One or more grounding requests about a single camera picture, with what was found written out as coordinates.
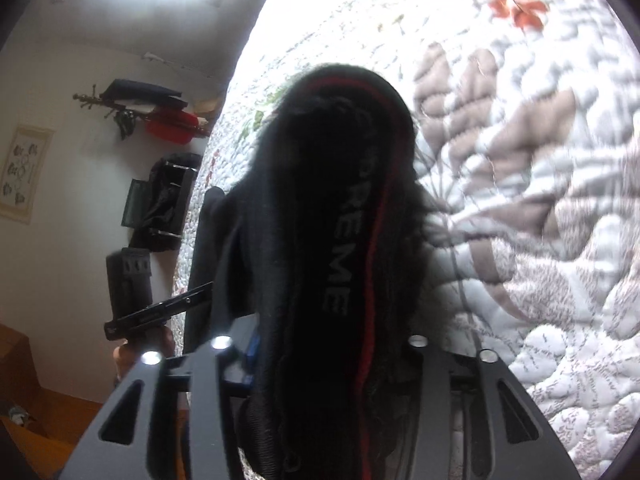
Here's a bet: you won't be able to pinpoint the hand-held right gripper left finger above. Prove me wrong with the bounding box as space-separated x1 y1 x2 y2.
62 332 261 480

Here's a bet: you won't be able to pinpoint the wooden cabinet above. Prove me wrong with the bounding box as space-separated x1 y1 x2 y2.
0 322 45 411

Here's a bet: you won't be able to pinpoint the black pants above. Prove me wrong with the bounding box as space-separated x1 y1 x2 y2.
182 62 451 480

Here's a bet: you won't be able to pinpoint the person's left hand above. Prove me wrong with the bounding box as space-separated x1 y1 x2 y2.
112 327 176 382

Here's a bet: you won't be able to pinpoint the red bag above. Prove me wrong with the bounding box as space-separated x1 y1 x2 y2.
145 107 202 147

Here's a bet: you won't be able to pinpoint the framed wall picture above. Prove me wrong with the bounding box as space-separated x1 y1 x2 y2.
0 122 56 226

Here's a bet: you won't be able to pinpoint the wooden coat rack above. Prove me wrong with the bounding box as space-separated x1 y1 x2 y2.
73 91 213 138

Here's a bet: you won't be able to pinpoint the floral quilted bedspread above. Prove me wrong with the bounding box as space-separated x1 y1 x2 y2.
170 0 636 480

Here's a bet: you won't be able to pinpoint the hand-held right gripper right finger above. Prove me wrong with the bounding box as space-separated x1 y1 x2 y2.
400 335 583 480

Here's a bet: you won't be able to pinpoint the black garment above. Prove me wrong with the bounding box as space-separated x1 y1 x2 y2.
100 79 190 111

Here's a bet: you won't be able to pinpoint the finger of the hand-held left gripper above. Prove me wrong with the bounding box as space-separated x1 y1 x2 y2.
104 281 215 342

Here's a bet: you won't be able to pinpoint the black bag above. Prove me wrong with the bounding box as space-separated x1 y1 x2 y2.
121 152 203 253

